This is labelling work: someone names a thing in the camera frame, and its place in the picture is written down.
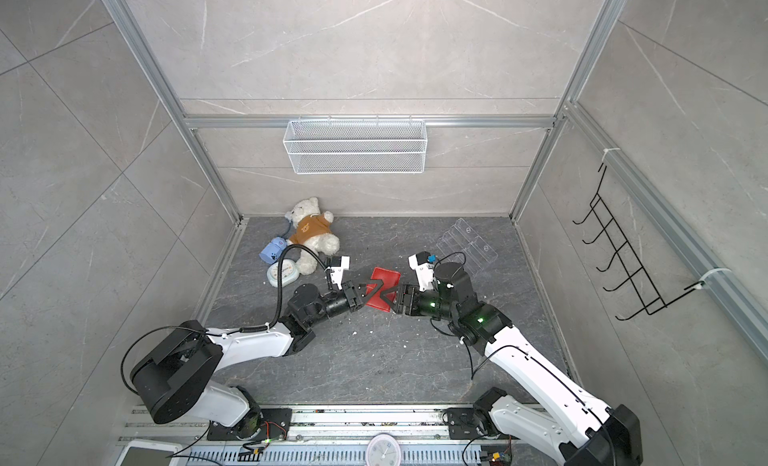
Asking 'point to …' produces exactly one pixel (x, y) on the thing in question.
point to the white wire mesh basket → (349, 147)
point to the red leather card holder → (391, 279)
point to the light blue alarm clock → (289, 273)
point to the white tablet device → (149, 453)
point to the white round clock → (384, 450)
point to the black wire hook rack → (644, 292)
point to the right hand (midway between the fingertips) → (388, 294)
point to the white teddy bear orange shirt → (313, 231)
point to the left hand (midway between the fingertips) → (383, 281)
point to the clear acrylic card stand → (461, 238)
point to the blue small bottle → (271, 250)
